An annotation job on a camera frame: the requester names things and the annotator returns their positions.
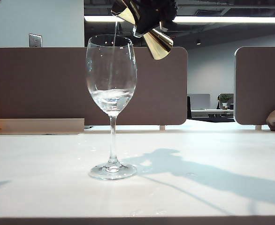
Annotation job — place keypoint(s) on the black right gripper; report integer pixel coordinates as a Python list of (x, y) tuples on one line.
[(170, 9)]

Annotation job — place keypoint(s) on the gold metal jigger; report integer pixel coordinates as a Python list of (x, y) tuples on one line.
[(159, 44)]

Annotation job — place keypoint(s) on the clear wine glass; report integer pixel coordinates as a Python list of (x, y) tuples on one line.
[(113, 131)]

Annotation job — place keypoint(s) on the small ceiling spotlight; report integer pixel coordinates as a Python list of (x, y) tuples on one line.
[(198, 42)]

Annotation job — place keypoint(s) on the long ceiling light strip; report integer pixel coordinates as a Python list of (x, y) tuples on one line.
[(222, 19)]

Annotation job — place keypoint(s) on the grey background partition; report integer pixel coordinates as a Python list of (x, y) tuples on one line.
[(199, 101)]

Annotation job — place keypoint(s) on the black office chair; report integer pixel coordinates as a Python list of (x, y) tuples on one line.
[(188, 107)]

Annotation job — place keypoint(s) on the beige partition foot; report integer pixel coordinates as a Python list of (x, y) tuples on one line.
[(258, 127), (162, 127)]

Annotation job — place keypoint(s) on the green potted plant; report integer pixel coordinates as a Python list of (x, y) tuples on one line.
[(225, 99)]

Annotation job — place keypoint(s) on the white background desk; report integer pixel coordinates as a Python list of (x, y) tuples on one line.
[(210, 113)]

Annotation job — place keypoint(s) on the narrow brown desk partition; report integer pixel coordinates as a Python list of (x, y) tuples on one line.
[(259, 84)]

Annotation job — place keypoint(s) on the wide brown desk partition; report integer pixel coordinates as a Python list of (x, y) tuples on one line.
[(34, 82)]

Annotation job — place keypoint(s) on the metal wall switch plate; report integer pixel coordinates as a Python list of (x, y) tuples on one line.
[(35, 40)]

